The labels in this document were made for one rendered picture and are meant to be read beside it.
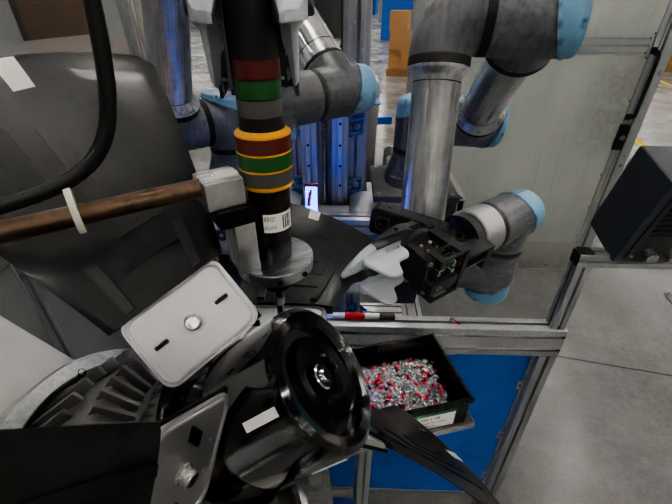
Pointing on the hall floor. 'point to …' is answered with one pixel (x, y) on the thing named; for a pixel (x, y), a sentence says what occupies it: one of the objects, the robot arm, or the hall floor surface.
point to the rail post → (519, 419)
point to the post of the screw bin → (362, 477)
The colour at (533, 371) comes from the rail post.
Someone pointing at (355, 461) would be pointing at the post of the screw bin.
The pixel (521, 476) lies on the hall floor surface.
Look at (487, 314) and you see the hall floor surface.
